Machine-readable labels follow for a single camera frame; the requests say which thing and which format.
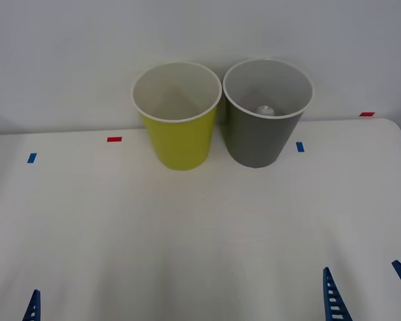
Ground yellow and white drink can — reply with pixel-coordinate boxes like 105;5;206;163
255;104;276;118

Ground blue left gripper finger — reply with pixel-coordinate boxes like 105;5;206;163
21;289;41;321

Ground grey plastic waste bin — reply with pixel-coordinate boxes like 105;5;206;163
222;58;315;169

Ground yellow-green plastic waste bin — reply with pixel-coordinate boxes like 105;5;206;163
130;60;223;172

